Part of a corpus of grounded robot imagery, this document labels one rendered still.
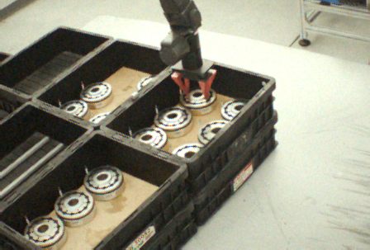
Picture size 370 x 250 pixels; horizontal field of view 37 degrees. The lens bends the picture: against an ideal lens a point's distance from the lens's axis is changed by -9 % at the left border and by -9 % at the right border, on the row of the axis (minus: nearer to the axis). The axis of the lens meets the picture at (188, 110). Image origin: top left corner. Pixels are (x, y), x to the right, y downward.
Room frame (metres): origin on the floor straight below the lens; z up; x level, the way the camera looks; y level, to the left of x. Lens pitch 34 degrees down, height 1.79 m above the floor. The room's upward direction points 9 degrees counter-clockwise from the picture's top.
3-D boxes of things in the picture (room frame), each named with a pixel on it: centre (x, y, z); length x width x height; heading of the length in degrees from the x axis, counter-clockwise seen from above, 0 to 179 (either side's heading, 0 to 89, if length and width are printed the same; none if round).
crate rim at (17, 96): (1.70, 0.44, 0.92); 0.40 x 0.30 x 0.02; 138
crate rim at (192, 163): (1.30, -0.01, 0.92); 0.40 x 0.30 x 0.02; 138
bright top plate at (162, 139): (1.26, 0.12, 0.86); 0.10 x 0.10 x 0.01
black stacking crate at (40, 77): (1.70, 0.44, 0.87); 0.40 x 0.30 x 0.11; 138
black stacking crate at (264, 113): (1.30, -0.01, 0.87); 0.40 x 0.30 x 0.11; 138
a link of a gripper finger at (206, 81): (1.42, -0.04, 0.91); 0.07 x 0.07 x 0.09; 55
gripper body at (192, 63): (1.43, -0.03, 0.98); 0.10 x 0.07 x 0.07; 55
